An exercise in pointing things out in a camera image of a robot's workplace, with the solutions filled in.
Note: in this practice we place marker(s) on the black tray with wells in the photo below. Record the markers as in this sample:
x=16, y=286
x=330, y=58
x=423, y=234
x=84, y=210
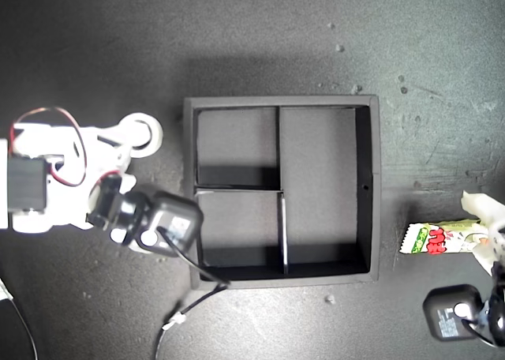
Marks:
x=319, y=178

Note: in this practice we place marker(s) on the small white tape roll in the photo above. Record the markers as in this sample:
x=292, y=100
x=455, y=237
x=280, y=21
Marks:
x=155, y=137

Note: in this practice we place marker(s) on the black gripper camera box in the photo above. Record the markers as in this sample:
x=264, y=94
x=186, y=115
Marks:
x=446, y=316
x=175, y=218

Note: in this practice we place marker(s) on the snack bar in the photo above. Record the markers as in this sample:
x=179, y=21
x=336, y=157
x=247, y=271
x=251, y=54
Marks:
x=430, y=239

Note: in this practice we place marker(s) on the small white object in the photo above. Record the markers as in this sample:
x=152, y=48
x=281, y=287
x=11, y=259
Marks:
x=4, y=289

